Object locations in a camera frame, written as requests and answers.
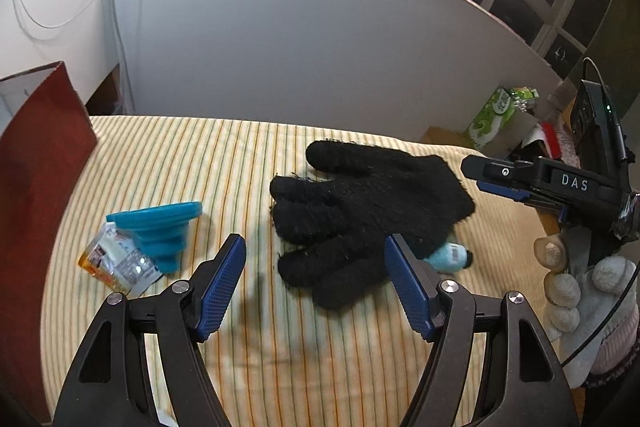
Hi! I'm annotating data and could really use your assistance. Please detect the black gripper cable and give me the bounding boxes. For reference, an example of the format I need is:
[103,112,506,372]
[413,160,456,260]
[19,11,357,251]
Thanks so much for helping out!
[557,57,640,370]

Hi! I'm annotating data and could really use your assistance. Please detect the red board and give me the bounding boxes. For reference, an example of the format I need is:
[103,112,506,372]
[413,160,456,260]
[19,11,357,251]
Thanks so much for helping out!
[0,62,98,423]

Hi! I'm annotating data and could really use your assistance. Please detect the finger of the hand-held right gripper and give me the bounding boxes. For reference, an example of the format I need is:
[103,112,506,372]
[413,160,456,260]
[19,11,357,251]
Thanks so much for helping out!
[461,155,541,188]
[476,181,568,215]

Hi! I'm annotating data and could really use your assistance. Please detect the black knit glove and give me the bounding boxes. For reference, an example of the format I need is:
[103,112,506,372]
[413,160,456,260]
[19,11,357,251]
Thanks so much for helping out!
[270,139,476,312]

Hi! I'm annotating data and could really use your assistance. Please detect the red cloth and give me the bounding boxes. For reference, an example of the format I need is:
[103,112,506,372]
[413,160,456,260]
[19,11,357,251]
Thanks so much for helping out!
[537,122,564,160]

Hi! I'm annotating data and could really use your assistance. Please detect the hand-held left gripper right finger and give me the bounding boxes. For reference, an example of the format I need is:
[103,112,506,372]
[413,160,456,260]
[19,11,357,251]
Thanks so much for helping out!
[384,233,583,427]

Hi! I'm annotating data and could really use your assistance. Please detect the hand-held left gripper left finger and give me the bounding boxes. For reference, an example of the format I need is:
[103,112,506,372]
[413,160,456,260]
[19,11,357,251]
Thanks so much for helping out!
[52,233,247,427]

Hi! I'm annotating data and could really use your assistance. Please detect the green printed paper bag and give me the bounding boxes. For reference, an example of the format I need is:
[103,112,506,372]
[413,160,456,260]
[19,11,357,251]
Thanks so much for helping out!
[467,86,541,152]

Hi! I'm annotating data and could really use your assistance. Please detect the orange white snack packet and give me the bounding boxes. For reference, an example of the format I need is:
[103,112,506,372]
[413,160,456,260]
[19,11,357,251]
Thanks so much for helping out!
[77,222,163,298]

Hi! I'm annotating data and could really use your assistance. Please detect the blue collapsible silicone funnel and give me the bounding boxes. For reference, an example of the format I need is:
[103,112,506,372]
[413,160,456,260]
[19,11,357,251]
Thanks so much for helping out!
[106,202,203,273]

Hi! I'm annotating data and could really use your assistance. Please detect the striped bed sheet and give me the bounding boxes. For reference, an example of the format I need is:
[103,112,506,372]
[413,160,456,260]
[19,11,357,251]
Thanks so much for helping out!
[40,114,551,427]

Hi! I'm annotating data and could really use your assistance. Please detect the small light blue bottle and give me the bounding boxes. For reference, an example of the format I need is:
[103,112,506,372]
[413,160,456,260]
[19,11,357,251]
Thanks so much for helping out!
[422,242,473,272]

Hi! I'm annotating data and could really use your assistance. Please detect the person's right hand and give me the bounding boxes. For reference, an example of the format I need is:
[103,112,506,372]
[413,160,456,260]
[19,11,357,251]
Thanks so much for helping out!
[532,234,640,388]

